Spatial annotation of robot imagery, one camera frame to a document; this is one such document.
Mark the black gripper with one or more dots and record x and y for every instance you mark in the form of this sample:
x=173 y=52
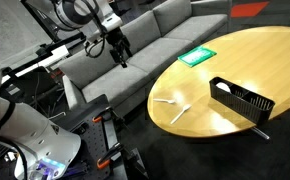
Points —
x=118 y=41

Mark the white plastic spoon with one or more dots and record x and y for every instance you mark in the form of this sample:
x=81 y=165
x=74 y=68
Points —
x=223 y=86

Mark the green sheet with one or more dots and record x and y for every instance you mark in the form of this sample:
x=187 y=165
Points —
x=196 y=56

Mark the black triangular metal stand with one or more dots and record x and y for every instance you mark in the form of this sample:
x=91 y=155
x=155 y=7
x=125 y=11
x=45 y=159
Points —
x=41 y=16

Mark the white black beam frame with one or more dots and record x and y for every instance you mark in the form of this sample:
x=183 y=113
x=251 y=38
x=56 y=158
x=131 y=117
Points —
x=48 y=56

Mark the grey fabric sofa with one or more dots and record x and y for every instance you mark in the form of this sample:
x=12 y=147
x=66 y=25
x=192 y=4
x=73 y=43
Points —
x=118 y=83

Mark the black perforated mounting board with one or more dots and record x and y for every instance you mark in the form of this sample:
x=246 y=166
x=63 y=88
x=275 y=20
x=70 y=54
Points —
x=91 y=133

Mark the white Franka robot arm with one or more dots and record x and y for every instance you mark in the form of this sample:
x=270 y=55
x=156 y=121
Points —
x=25 y=130

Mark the metal table leg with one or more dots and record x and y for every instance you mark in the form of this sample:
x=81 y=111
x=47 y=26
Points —
x=261 y=133

